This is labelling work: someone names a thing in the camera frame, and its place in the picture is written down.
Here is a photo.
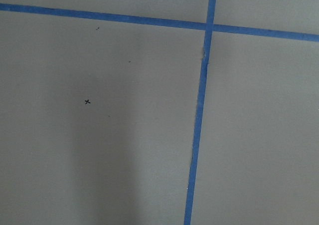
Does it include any vertical blue tape line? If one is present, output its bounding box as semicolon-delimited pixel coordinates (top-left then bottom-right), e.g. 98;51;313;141
183;0;216;225

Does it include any horizontal blue tape line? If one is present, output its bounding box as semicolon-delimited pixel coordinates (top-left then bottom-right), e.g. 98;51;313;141
0;3;319;42

